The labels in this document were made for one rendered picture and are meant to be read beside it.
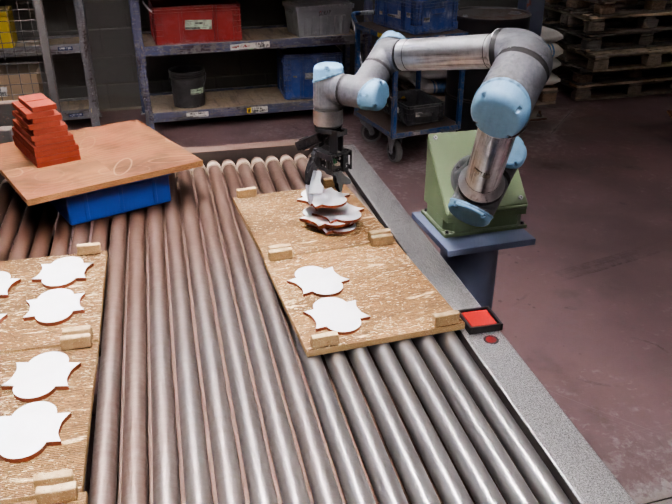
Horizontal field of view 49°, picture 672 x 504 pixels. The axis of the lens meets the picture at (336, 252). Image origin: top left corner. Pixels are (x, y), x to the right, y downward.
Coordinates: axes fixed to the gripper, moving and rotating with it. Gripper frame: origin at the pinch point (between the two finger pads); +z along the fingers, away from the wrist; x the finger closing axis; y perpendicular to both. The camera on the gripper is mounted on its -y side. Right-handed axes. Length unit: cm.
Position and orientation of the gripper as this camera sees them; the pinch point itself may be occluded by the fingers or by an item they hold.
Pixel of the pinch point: (323, 195)
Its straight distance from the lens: 196.2
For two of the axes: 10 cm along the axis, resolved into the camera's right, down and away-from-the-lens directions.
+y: 6.8, 3.4, -6.5
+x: 7.3, -3.1, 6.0
